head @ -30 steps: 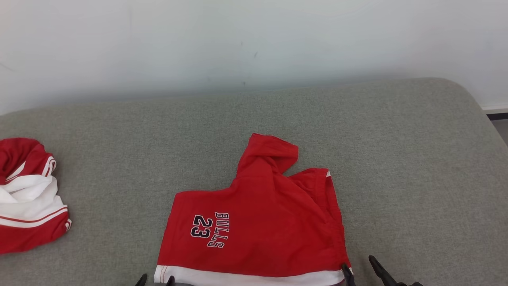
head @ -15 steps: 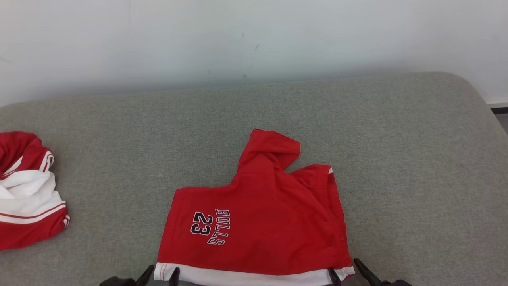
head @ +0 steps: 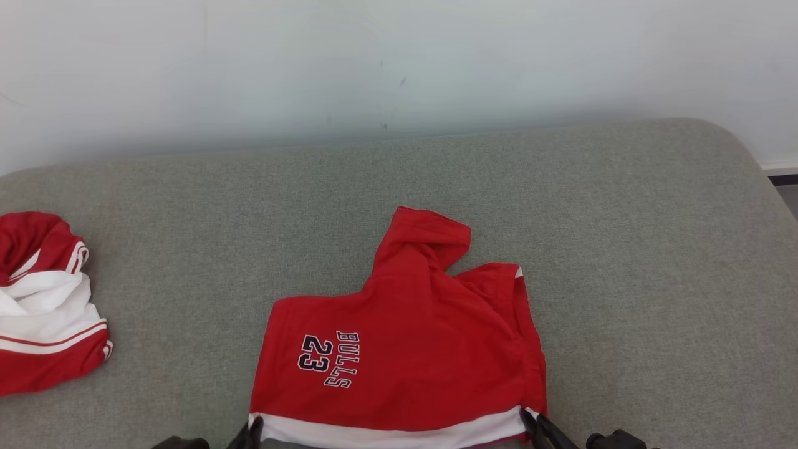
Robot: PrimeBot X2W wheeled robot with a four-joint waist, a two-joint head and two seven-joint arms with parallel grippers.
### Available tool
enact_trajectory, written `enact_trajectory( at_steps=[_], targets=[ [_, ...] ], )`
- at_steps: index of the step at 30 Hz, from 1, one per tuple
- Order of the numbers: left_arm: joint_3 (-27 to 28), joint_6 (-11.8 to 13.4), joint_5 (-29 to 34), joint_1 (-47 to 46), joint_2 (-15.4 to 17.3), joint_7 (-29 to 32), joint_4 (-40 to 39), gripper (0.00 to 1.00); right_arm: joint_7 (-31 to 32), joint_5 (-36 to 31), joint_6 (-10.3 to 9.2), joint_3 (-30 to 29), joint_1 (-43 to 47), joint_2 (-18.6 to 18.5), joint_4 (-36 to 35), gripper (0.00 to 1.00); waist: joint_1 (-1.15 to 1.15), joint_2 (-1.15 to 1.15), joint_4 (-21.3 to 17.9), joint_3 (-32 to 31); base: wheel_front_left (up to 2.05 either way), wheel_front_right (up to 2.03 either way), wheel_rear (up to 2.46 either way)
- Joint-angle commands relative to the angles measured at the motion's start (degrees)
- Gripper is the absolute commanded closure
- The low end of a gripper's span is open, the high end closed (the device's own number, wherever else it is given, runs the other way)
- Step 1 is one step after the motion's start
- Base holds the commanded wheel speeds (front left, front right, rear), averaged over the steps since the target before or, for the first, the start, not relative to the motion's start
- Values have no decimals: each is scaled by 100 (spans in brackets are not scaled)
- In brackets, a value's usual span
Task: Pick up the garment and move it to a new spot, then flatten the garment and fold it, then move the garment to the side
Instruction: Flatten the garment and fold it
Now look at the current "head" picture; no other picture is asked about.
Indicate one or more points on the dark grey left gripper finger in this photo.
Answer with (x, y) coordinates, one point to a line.
(255, 433)
(242, 439)

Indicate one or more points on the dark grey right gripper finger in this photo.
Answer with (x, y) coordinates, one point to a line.
(558, 436)
(533, 433)

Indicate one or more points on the red Bulls shorts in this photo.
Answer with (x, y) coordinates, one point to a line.
(424, 337)

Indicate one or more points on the red and white jersey shirt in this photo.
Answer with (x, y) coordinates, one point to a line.
(43, 312)

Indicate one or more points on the grey fabric sofa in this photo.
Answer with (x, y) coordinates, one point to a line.
(187, 249)

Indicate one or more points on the white baseboard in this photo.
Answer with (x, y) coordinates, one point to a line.
(779, 168)

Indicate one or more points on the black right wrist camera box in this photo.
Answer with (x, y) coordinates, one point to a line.
(617, 440)

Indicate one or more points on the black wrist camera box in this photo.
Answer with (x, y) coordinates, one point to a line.
(181, 443)
(617, 440)

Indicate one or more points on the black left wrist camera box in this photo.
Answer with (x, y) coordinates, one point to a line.
(181, 443)

